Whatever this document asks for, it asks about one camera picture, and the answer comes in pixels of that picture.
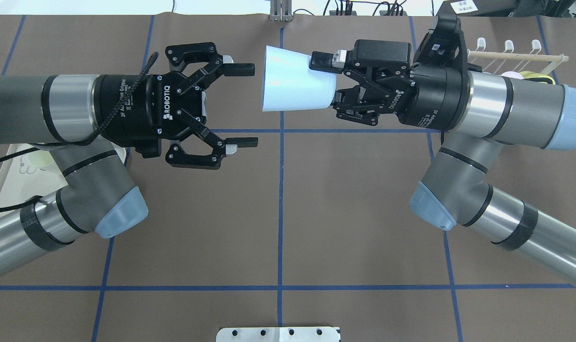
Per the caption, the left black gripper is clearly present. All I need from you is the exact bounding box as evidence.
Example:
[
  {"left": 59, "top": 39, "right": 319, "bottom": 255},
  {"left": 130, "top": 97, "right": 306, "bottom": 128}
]
[{"left": 93, "top": 42, "right": 259, "bottom": 170}]

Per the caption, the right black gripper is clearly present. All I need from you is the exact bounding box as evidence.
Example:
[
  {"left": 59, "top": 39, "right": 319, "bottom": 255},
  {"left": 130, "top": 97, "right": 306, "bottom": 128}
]
[{"left": 309, "top": 39, "right": 470, "bottom": 131}]

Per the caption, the light blue cup off tray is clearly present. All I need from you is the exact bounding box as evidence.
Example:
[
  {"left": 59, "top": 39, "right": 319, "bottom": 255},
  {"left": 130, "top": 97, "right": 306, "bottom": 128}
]
[{"left": 262, "top": 46, "right": 336, "bottom": 111}]

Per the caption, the cream plastic cup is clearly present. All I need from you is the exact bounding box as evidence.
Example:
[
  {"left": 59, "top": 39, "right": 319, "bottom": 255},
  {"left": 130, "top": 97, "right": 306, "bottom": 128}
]
[{"left": 27, "top": 150, "right": 58, "bottom": 171}]

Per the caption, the yellow plastic cup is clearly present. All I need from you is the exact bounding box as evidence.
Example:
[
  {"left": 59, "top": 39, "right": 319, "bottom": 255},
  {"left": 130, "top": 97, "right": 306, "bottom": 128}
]
[{"left": 519, "top": 71, "right": 556, "bottom": 85}]

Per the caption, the pink plastic cup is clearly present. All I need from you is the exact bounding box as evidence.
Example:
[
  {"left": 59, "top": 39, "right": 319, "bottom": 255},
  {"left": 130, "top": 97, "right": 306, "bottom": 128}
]
[{"left": 501, "top": 71, "right": 524, "bottom": 79}]

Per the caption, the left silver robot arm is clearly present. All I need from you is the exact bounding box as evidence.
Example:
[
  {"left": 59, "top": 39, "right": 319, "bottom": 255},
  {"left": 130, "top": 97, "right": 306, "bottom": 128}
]
[{"left": 0, "top": 42, "right": 258, "bottom": 277}]

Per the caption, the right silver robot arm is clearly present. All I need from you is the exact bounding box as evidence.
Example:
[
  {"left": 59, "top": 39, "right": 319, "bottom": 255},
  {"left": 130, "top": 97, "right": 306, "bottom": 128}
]
[{"left": 310, "top": 38, "right": 576, "bottom": 285}]

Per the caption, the small grey labelled box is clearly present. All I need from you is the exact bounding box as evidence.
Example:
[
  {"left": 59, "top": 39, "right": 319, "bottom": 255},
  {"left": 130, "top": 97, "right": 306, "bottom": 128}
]
[{"left": 435, "top": 0, "right": 519, "bottom": 17}]

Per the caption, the cream plastic tray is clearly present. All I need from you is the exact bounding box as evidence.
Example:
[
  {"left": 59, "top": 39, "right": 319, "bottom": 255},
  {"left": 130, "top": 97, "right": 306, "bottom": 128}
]
[{"left": 0, "top": 139, "right": 147, "bottom": 231}]

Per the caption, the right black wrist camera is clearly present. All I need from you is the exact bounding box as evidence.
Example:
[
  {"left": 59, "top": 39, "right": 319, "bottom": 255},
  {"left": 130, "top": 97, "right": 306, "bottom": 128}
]
[{"left": 413, "top": 15, "right": 467, "bottom": 72}]

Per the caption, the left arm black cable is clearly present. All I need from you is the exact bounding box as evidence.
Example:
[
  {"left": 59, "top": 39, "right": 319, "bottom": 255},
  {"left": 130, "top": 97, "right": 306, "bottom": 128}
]
[{"left": 0, "top": 51, "right": 159, "bottom": 213}]

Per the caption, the aluminium frame post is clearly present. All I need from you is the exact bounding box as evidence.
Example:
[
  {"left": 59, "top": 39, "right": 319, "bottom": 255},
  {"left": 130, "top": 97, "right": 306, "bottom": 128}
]
[{"left": 270, "top": 0, "right": 293, "bottom": 22}]

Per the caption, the white wire cup rack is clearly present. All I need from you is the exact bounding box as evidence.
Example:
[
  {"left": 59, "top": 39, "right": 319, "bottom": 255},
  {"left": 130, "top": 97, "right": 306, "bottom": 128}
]
[{"left": 467, "top": 37, "right": 570, "bottom": 76}]

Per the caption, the white central pedestal column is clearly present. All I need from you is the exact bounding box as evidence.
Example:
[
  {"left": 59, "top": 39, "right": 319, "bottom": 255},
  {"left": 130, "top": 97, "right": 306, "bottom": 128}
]
[{"left": 216, "top": 326, "right": 341, "bottom": 342}]

